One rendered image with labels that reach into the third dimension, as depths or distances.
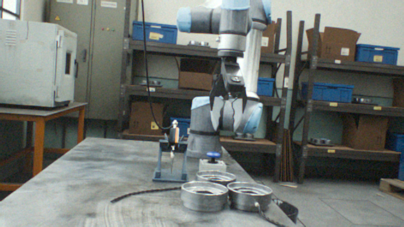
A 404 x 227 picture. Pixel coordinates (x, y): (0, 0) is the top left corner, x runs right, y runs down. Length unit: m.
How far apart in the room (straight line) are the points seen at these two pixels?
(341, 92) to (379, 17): 1.33
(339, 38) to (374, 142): 1.34
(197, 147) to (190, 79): 2.99
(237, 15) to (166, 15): 3.98
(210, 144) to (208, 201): 0.62
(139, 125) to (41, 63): 1.68
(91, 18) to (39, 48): 1.80
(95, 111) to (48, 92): 1.73
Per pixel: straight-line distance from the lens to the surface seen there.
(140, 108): 4.38
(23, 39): 3.14
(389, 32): 5.81
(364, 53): 5.02
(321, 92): 4.80
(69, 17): 4.84
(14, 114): 2.91
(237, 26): 1.02
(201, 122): 1.42
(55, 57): 3.06
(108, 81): 4.70
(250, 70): 1.43
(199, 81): 4.38
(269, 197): 0.89
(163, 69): 4.91
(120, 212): 0.81
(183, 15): 1.16
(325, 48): 4.79
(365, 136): 5.06
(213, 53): 4.36
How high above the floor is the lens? 1.07
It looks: 4 degrees down
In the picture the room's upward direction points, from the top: 5 degrees clockwise
